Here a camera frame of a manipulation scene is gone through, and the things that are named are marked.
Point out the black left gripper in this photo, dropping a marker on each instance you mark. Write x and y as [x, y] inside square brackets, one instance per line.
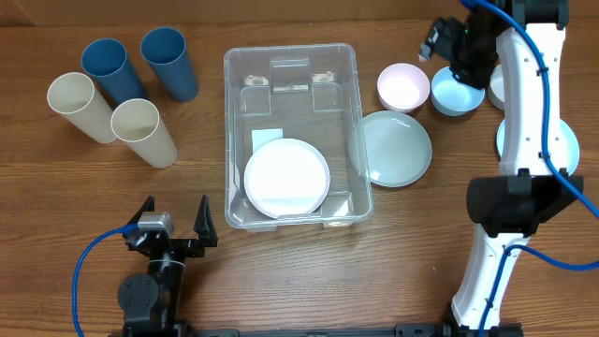
[206, 233]

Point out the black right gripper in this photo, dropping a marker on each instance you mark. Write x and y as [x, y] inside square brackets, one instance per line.
[440, 42]

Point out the grey bowl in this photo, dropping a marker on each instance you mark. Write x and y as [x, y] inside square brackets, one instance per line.
[496, 88]

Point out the light blue bowl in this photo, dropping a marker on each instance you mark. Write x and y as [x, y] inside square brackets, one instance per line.
[451, 97]

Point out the pink bowl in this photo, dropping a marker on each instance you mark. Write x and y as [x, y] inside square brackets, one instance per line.
[403, 87]

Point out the cream cup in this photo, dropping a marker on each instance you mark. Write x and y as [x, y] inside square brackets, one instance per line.
[74, 96]
[137, 122]

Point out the white plate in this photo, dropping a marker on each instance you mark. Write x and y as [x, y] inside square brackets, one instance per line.
[286, 177]

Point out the grey-green plate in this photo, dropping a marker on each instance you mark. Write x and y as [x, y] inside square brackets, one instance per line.
[393, 146]

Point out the light blue plate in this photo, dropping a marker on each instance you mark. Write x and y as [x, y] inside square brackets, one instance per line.
[573, 150]

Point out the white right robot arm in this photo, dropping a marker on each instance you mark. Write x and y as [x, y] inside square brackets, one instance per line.
[524, 38]

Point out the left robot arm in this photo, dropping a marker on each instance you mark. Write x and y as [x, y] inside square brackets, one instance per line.
[150, 300]

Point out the white label in bin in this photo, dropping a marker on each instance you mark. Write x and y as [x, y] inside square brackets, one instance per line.
[261, 137]

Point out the clear plastic storage bin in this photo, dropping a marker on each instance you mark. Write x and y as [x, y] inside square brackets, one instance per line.
[312, 93]

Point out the blue cup right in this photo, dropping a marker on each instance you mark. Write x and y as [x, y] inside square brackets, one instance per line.
[165, 51]

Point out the blue cup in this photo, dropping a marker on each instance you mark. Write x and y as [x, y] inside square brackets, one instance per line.
[106, 60]
[165, 51]

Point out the blue cup left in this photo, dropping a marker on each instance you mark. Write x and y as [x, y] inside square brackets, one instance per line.
[106, 60]

